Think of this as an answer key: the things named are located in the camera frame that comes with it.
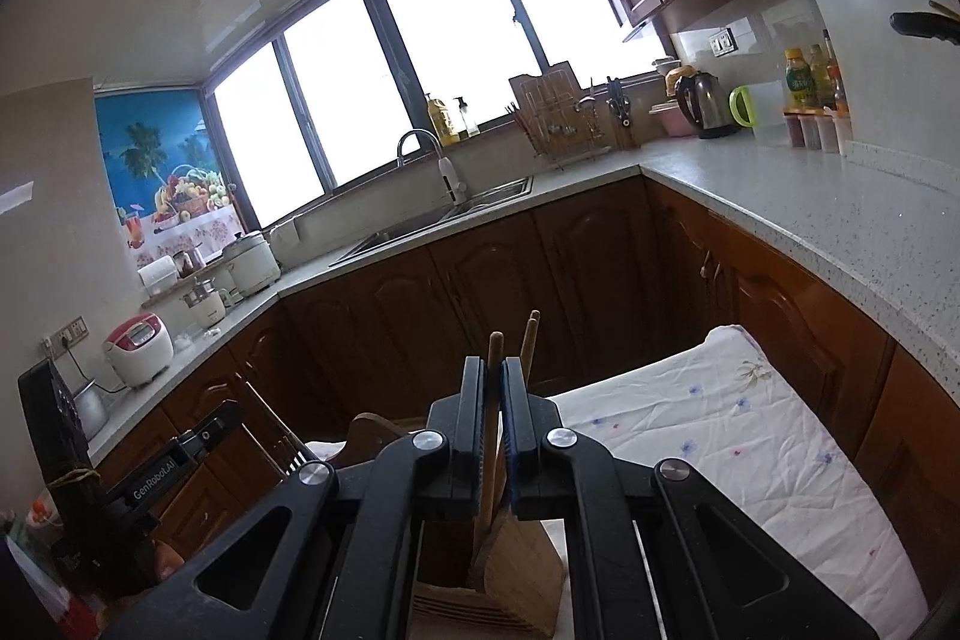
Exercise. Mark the dark sauce bottle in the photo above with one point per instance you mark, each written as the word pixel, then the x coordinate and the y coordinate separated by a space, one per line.
pixel 834 78

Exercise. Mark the white container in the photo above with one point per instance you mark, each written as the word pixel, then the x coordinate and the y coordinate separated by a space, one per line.
pixel 157 278

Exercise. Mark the steel electric kettle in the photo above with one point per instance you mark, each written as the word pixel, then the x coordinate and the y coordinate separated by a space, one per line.
pixel 705 108

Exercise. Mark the spice jar set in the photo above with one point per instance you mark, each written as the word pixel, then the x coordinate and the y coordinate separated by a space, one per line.
pixel 817 132

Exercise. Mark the yellow label bottle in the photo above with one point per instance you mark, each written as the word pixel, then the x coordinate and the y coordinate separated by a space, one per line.
pixel 799 81

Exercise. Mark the kitchen faucet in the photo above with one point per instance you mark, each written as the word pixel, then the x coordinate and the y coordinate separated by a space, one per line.
pixel 450 175

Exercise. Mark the wooden lower cabinets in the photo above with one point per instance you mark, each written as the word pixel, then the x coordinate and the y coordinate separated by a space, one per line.
pixel 487 280

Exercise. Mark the large white rice cooker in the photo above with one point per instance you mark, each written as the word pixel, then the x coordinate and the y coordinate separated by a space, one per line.
pixel 251 265

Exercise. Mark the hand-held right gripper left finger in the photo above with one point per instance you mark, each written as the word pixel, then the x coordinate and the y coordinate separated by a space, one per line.
pixel 472 415

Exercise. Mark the kitchen window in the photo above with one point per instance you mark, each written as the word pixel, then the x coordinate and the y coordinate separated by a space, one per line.
pixel 420 48

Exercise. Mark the soap dispenser bottle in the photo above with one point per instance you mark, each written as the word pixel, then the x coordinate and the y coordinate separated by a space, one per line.
pixel 467 119

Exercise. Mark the steel sink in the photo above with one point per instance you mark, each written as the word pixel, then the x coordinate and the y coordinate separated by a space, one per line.
pixel 435 220

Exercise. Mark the white wall outlet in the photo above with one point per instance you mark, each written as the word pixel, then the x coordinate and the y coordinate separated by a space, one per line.
pixel 722 42

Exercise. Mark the person's left hand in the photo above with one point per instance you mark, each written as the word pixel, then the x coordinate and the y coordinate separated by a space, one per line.
pixel 166 561

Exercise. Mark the yellow dish soap bottle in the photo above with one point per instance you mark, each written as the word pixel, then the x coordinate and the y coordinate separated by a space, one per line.
pixel 441 123

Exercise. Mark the tropical fruit wall poster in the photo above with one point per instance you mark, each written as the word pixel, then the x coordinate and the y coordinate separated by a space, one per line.
pixel 150 160

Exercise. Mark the pink container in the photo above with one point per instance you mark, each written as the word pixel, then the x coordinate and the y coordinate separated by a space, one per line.
pixel 670 120

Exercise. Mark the metal inner pot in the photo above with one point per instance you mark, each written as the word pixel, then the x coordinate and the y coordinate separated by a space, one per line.
pixel 88 411

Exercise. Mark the wall outlet strip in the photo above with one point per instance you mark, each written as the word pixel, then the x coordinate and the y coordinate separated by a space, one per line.
pixel 71 332

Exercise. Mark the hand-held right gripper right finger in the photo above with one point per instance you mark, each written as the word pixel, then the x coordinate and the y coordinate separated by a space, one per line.
pixel 517 430

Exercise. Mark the wooden cutting board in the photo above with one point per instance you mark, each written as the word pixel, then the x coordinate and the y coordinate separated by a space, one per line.
pixel 544 89

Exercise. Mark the wooden chopstick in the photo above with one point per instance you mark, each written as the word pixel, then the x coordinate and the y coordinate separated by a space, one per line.
pixel 532 340
pixel 495 344

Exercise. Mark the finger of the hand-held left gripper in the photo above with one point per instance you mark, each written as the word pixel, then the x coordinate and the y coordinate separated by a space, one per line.
pixel 217 422

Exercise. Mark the small white appliance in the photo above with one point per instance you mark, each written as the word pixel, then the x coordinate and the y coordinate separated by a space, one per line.
pixel 206 306

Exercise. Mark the black wok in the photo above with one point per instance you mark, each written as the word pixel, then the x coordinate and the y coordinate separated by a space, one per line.
pixel 922 25

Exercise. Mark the white floral tablecloth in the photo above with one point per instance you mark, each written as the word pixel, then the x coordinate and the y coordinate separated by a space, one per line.
pixel 712 430

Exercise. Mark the red and white rice cooker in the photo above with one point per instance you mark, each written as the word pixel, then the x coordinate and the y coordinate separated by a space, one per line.
pixel 139 351

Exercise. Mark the wooden utensil holder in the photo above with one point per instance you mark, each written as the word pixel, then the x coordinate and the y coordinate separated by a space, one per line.
pixel 517 572

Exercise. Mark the dish rack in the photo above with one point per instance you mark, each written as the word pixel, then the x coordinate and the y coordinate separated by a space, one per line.
pixel 562 138

